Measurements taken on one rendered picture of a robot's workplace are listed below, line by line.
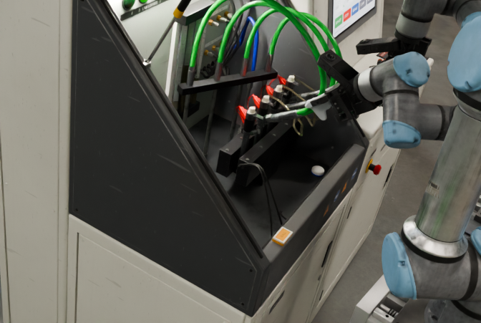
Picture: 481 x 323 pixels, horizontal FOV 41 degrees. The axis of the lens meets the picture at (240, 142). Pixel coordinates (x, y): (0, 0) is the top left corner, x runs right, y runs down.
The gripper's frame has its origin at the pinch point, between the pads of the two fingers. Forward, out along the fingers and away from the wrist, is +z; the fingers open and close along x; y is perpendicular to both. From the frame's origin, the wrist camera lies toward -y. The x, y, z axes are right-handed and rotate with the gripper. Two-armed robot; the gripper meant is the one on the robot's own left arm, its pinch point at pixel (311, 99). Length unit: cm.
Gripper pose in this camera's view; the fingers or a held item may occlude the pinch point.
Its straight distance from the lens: 164.3
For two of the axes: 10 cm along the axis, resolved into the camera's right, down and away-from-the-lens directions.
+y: 5.2, 8.5, 1.2
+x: 6.9, -5.0, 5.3
